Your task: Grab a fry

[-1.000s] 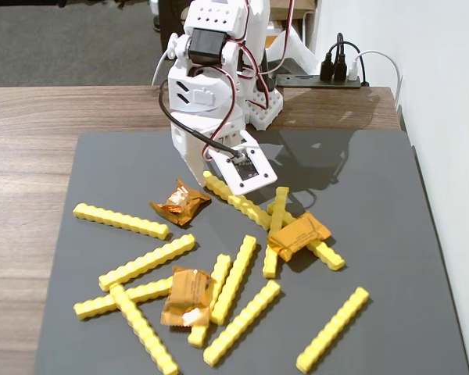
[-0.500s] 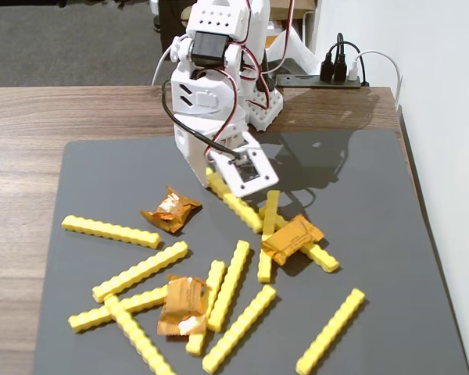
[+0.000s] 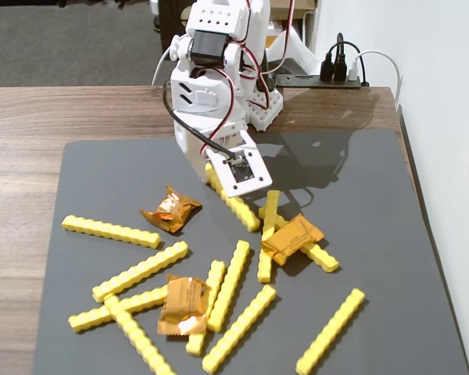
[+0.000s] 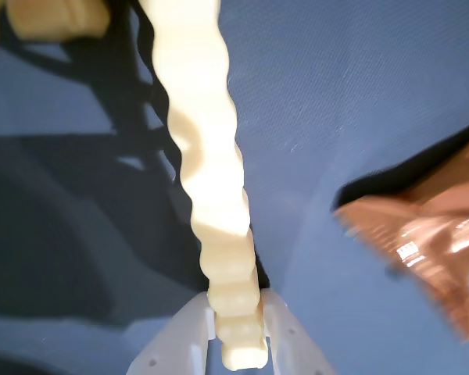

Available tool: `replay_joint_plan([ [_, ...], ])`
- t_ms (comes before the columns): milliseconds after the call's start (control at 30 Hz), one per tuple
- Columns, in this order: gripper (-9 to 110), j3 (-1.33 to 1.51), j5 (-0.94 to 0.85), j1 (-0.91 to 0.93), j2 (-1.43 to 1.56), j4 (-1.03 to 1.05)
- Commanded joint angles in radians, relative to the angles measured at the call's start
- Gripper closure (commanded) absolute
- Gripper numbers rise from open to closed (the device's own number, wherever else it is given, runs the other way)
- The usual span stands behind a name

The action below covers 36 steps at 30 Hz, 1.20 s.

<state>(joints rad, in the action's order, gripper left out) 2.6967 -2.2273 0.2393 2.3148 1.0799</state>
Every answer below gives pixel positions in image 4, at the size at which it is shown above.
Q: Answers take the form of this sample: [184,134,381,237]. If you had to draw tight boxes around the yellow crinkle toy fry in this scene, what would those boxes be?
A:
[138,0,270,372]
[0,0,112,64]

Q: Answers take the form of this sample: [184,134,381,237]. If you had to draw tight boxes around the crumpled orange sauce packet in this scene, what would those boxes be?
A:
[331,130,469,344]

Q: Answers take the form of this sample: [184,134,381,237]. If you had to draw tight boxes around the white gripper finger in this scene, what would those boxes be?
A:
[126,291,220,375]
[261,290,336,375]

